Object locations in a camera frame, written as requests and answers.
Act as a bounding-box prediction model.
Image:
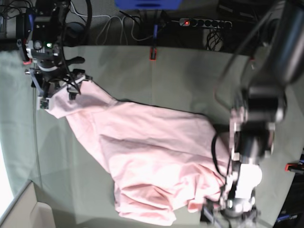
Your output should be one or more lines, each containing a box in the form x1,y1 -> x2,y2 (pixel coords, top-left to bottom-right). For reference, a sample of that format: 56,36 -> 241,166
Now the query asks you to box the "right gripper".
25,68 -> 92,100

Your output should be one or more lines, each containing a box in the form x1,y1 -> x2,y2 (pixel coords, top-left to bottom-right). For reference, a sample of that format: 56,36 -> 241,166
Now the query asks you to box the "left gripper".
200,161 -> 263,228

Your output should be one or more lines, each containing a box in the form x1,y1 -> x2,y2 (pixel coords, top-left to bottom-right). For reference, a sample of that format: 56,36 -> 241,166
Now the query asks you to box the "pink t-shirt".
48,81 -> 228,226

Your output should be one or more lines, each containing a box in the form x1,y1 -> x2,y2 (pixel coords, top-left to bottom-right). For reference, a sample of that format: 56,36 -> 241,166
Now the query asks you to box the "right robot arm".
22,0 -> 93,101

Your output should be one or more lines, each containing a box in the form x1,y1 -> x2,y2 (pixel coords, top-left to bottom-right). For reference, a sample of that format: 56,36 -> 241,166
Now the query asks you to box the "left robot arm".
201,0 -> 304,228

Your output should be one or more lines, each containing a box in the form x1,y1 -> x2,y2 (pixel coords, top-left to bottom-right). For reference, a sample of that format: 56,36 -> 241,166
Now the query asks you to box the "left orange black clamp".
17,39 -> 32,65

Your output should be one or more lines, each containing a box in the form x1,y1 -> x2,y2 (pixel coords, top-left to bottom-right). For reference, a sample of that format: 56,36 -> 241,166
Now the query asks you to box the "orange black clamp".
17,39 -> 32,65
285,160 -> 304,175
149,47 -> 157,61

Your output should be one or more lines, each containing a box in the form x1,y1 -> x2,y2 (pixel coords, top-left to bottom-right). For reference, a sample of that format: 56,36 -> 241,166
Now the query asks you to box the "green table cloth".
0,46 -> 304,228

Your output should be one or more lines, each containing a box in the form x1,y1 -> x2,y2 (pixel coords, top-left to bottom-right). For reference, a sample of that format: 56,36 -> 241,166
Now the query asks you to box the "round black stool base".
63,22 -> 88,47

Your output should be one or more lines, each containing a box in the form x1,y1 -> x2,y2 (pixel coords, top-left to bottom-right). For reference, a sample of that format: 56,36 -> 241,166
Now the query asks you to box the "right orange black clamp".
285,160 -> 304,175

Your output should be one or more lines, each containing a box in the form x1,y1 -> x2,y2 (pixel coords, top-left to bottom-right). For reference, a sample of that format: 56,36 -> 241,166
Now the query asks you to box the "middle orange black clamp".
149,47 -> 157,61

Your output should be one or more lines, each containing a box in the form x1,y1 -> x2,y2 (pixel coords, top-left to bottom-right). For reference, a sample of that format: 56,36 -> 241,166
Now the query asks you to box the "blue plastic box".
115,0 -> 182,10

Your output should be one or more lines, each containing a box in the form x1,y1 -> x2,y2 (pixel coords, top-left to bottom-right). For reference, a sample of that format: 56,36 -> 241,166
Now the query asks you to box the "beige cardboard box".
0,181 -> 56,228

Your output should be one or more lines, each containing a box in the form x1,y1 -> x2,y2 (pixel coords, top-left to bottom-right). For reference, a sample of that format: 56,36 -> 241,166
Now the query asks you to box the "black power strip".
179,18 -> 233,29

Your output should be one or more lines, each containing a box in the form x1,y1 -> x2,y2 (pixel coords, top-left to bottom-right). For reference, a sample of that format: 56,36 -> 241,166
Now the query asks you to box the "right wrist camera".
37,96 -> 52,110

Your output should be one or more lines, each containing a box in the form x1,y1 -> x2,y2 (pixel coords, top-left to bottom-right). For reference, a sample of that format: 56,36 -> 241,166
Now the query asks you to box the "white cable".
68,0 -> 152,46

